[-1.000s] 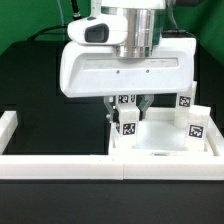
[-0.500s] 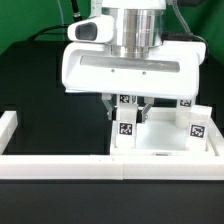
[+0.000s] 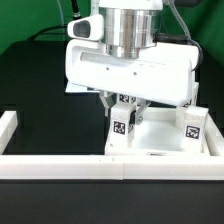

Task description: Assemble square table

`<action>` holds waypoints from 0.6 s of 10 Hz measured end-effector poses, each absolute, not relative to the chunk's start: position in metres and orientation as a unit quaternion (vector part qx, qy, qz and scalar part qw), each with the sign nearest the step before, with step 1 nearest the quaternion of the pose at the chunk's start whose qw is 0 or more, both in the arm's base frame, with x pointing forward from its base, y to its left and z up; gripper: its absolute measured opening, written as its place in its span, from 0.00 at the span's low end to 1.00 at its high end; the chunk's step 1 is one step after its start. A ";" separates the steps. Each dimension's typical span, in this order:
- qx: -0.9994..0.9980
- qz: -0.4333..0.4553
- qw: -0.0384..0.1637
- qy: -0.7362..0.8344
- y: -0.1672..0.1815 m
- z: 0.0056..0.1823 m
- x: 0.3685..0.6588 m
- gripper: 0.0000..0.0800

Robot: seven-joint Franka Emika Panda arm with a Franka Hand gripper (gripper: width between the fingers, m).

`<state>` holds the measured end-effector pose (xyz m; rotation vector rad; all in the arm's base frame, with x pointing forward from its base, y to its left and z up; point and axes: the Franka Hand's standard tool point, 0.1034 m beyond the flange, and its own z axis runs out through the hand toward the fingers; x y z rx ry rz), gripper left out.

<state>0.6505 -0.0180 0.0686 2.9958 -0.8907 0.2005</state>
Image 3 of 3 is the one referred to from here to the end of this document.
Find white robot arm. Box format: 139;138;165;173
65;0;201;106

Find white marker base plate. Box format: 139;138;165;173
65;82;98;94

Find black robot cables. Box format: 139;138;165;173
27;0;82;42

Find white square table top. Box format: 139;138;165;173
105;107;209;157

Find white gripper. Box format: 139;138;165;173
65;15;199;125

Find white U-shaped obstacle fence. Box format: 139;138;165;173
0;111;224;181

